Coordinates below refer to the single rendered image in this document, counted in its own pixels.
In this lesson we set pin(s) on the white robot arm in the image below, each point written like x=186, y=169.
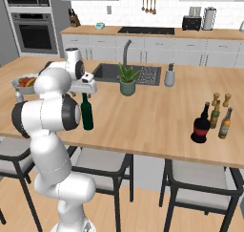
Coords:
x=47, y=121

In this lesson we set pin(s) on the grey soap dispenser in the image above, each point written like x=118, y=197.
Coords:
x=169, y=77

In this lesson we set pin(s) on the dark bottle with red label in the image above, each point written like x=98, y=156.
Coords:
x=200, y=129

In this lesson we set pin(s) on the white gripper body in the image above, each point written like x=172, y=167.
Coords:
x=83, y=87

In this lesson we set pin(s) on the dark green glass bottle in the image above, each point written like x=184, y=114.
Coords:
x=87, y=115

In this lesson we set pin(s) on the grey sink tap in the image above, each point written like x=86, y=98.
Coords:
x=126, y=51

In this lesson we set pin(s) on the black toaster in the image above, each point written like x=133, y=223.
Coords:
x=191, y=23

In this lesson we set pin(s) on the dark sink basin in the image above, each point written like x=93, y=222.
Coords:
x=108, y=72

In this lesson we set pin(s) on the amber bottle with pale label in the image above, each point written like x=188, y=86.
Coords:
x=225, y=126

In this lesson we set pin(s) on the grey chair with black frame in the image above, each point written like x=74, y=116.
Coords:
x=12, y=156
x=101, y=165
x=203, y=181

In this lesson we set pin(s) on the grey bowl of fruit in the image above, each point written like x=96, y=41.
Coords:
x=26, y=82

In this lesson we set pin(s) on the grey base cupboards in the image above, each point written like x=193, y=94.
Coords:
x=190, y=51

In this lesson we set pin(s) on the wooden knife block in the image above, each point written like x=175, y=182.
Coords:
x=75, y=20

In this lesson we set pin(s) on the grey wall socket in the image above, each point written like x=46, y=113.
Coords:
x=109, y=10

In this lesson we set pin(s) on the green plant in grey pot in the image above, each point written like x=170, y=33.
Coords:
x=127, y=83

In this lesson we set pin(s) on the small tan bottle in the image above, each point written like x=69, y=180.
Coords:
x=227, y=100
x=215, y=99

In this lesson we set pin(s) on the black hob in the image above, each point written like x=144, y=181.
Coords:
x=146, y=30

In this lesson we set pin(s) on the steel wall oven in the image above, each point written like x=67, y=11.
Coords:
x=35, y=33

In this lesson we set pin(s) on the olive green bottle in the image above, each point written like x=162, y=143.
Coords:
x=215, y=116

